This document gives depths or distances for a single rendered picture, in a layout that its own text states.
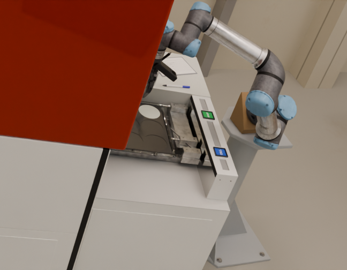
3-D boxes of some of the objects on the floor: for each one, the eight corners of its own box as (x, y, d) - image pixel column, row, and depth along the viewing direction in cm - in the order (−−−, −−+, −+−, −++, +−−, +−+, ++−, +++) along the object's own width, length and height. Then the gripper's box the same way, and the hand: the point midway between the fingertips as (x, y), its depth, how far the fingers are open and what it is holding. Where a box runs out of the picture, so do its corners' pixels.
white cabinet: (42, 327, 304) (81, 197, 258) (39, 182, 378) (69, 61, 331) (175, 332, 324) (233, 212, 278) (148, 194, 397) (190, 81, 351)
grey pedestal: (235, 206, 412) (286, 99, 366) (270, 260, 383) (330, 151, 337) (161, 212, 388) (207, 99, 341) (193, 271, 358) (247, 156, 312)
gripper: (140, 46, 268) (127, 88, 280) (142, 59, 261) (128, 101, 274) (161, 50, 270) (146, 91, 283) (164, 62, 263) (149, 104, 276)
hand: (145, 95), depth 278 cm, fingers closed
